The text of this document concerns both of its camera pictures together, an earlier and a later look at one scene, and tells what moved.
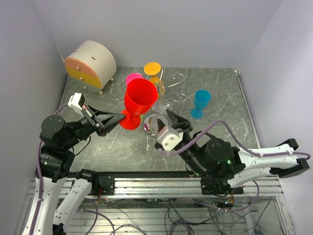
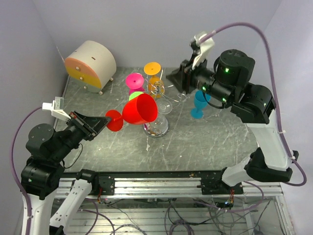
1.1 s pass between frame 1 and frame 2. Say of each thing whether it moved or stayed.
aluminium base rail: stayed
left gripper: moved
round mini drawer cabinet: stayed
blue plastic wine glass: stayed
